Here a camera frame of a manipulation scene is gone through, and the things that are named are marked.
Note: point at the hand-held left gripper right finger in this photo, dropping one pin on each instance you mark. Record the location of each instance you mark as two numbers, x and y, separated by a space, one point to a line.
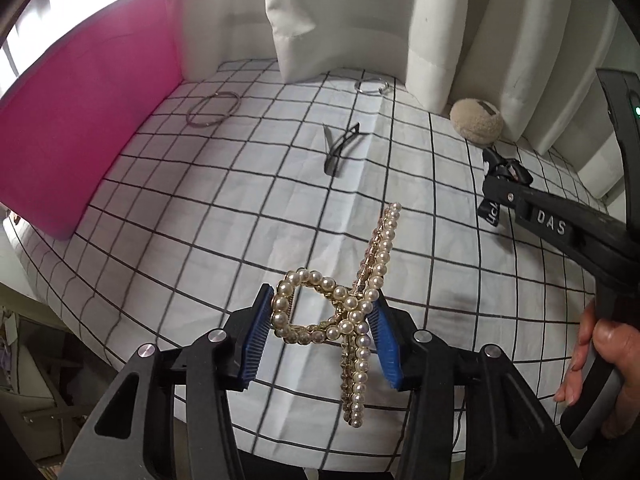
384 335

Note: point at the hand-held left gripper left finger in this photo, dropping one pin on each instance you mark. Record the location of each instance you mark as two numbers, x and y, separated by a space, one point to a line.
256 330

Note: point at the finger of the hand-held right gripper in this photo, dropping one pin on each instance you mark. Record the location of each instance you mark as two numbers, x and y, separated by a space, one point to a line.
500 192
502 165

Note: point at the pearl hair claw clip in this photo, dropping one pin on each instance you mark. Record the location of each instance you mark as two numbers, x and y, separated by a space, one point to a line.
350 310

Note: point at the person's right hand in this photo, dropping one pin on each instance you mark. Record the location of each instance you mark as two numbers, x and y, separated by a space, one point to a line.
612 340

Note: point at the white grid-pattern cloth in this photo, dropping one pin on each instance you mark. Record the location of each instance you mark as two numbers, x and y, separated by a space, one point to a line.
280 200

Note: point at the black hair clip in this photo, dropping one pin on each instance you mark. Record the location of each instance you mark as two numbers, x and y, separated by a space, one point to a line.
334 155

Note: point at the white curtain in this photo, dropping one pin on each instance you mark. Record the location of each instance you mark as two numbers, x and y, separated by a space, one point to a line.
400 15

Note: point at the pink storage box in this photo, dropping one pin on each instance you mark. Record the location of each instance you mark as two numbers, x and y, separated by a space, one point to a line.
85 110

